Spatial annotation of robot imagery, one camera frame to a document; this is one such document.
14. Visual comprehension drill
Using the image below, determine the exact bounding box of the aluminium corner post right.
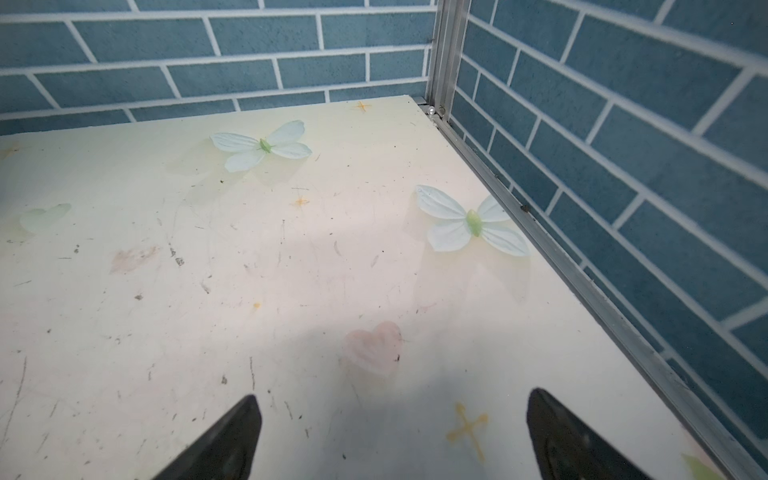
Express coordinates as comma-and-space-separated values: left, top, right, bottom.
426, 0, 471, 122

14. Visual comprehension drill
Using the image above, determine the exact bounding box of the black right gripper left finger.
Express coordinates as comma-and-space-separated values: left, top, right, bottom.
154, 394, 262, 480

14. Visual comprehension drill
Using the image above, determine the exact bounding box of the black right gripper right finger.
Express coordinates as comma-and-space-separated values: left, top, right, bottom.
526, 388, 650, 480

